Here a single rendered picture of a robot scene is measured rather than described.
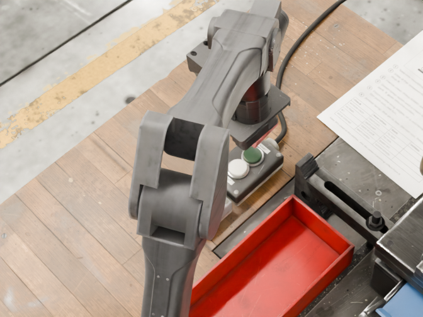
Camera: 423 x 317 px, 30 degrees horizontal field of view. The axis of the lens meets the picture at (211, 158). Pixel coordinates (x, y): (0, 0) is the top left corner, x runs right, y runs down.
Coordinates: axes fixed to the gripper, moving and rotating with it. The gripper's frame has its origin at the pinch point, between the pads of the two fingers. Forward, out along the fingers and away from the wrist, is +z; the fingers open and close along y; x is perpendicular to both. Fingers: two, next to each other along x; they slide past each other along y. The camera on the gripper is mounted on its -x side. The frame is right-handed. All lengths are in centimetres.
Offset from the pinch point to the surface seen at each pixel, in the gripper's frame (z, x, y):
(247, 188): 4.1, 3.4, 4.8
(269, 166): 4.0, 3.3, -0.2
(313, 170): -0.2, 10.0, -2.5
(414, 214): -6.7, 26.5, -3.8
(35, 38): 98, -126, -20
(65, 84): 97, -103, -15
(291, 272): 6.3, 17.0, 9.4
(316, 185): -0.5, 12.2, -0.9
